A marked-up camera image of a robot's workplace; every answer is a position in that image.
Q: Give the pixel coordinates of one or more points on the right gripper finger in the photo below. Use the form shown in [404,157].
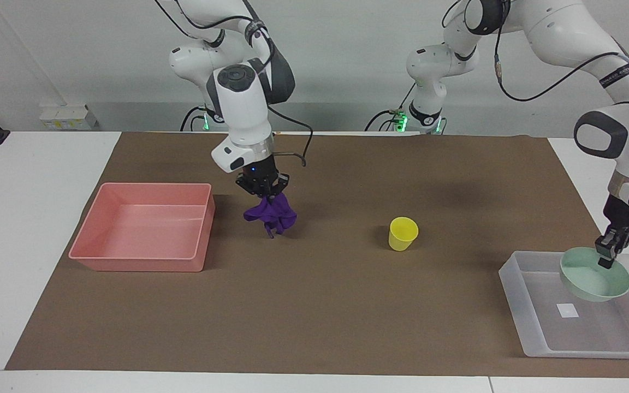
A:
[248,187]
[279,185]

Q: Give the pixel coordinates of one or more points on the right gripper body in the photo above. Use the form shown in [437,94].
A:
[259,170]

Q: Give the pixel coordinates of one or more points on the purple glove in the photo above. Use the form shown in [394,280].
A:
[272,215]

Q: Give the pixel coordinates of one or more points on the pale green bowl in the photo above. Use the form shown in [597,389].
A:
[593,284]

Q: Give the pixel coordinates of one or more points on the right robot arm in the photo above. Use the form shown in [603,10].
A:
[243,117]

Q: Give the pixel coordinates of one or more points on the clear plastic tray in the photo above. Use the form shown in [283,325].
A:
[565,333]

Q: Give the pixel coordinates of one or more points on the pink plastic bin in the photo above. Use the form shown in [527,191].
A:
[145,232]

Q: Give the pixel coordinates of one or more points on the yellow plastic cup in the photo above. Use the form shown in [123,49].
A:
[402,236]

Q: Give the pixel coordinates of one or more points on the white wall box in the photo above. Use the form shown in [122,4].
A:
[66,117]

